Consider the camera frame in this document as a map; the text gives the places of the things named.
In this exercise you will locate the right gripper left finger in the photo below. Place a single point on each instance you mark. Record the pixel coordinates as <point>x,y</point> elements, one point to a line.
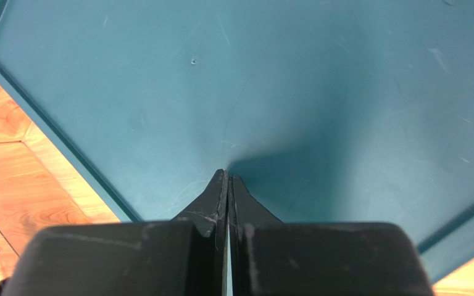
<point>182,256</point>

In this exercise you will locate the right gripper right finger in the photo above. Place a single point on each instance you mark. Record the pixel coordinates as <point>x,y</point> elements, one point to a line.
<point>270,257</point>

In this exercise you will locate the teal drawer organizer box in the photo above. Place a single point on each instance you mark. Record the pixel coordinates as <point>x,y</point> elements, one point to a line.
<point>330,111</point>

